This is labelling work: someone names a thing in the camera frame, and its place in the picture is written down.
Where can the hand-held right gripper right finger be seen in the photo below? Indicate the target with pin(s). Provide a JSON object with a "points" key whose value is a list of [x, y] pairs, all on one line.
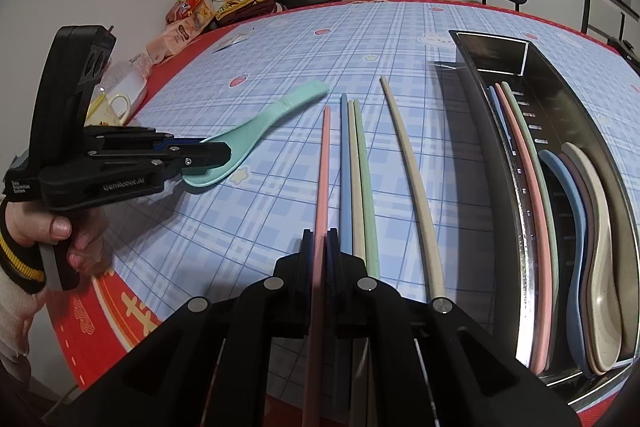
{"points": [[332, 267]]}

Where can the green spoon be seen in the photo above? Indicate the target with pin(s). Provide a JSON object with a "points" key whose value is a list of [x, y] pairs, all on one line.
{"points": [[270, 117]]}

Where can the red patterned tablecloth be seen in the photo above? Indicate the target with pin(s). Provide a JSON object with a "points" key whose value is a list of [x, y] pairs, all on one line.
{"points": [[110, 317]]}

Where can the beige spoon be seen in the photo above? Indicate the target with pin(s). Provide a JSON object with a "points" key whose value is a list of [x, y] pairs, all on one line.
{"points": [[602, 307]]}

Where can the person's left hand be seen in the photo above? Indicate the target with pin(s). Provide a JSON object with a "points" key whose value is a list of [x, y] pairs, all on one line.
{"points": [[37, 227]]}

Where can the blue plaid tablecloth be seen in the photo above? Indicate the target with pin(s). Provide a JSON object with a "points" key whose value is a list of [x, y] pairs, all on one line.
{"points": [[280, 57]]}

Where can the orange snack bag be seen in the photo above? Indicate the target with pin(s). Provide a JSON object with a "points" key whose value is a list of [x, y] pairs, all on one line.
{"points": [[187, 4]]}

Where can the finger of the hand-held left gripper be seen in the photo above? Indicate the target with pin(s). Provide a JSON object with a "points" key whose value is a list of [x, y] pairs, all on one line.
{"points": [[200, 155], [130, 137]]}

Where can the small paper card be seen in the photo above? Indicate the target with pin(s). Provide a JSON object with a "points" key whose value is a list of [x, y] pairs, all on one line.
{"points": [[232, 43]]}

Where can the blue spoon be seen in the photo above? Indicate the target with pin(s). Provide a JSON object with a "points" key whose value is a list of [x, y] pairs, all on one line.
{"points": [[555, 167]]}

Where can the beige chopstick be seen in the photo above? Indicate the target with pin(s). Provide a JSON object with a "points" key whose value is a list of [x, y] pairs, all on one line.
{"points": [[356, 187], [412, 177]]}

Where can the pink snack packet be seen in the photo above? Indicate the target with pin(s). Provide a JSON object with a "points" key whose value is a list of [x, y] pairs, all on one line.
{"points": [[175, 39]]}

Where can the small black box device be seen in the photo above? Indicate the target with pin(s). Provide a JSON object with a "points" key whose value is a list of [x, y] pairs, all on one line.
{"points": [[625, 52]]}

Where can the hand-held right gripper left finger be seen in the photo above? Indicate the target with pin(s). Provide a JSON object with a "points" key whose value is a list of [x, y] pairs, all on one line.
{"points": [[307, 267]]}

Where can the yellow and maroon clothing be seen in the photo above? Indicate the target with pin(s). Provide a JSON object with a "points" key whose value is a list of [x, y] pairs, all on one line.
{"points": [[240, 2]]}

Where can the white plastic container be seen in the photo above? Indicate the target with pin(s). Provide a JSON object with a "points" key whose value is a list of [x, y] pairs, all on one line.
{"points": [[127, 79]]}

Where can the black chair frame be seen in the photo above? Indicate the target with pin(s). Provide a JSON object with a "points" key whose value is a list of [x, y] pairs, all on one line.
{"points": [[602, 14]]}

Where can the yellow printed cup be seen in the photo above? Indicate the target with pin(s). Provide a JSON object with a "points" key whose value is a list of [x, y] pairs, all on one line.
{"points": [[112, 109]]}

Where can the green chopstick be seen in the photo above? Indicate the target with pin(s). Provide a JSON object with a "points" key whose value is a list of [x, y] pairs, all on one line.
{"points": [[525, 132], [365, 187]]}

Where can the metal utensil tray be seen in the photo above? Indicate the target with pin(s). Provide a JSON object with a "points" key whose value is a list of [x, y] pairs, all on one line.
{"points": [[575, 107]]}

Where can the pink chopstick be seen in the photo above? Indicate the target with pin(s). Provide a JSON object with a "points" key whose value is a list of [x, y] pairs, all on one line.
{"points": [[322, 182], [530, 207]]}

